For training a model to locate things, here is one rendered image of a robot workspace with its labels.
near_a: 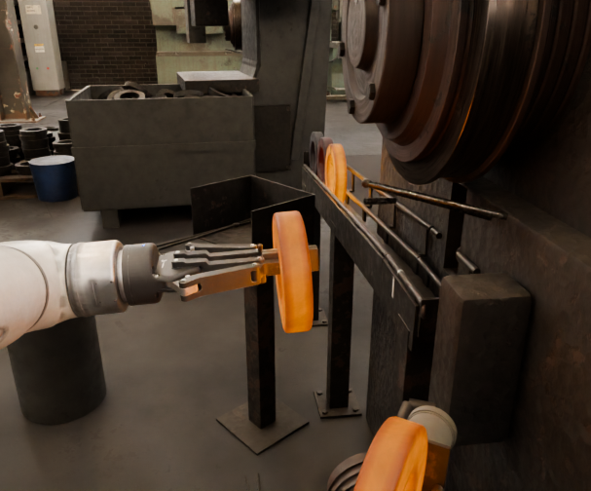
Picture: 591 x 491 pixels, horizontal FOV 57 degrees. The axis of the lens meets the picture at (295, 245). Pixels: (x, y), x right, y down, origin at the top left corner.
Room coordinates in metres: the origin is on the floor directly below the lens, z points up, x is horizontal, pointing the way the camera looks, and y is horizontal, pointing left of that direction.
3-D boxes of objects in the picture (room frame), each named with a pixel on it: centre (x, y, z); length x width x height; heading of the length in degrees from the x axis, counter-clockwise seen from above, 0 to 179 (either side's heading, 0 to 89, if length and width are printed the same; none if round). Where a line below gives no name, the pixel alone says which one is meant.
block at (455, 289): (0.66, -0.26, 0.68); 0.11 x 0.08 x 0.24; 97
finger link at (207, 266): (0.61, 0.09, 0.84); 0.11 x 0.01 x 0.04; 95
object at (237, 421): (1.37, 0.11, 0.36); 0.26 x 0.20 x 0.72; 42
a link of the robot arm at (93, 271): (0.61, 0.23, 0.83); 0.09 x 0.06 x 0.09; 7
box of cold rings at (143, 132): (3.53, 0.82, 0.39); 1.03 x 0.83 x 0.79; 101
